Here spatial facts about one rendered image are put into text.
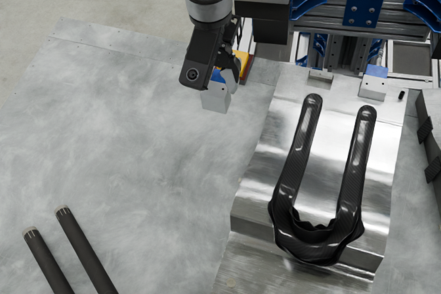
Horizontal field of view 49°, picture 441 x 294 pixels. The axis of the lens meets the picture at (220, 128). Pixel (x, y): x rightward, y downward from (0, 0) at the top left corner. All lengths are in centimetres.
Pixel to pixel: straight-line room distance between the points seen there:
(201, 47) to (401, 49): 133
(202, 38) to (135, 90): 40
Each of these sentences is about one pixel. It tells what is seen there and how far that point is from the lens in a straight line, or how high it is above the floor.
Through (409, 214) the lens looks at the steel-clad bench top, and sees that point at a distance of 103.
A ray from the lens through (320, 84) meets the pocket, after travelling 107.
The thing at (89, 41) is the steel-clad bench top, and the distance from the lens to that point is 131.
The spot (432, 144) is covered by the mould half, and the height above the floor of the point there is 84.
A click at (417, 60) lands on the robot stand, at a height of 21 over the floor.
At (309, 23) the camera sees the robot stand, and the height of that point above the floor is 71.
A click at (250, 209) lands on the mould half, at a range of 85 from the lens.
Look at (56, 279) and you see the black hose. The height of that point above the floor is 85.
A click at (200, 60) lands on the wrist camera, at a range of 80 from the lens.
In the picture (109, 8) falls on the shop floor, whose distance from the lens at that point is 255.
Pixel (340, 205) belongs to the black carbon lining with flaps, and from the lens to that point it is 88.
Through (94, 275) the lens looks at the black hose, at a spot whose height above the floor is 87.
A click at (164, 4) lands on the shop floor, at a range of 250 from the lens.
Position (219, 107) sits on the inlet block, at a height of 92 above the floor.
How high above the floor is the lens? 172
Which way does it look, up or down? 59 degrees down
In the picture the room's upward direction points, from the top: 9 degrees counter-clockwise
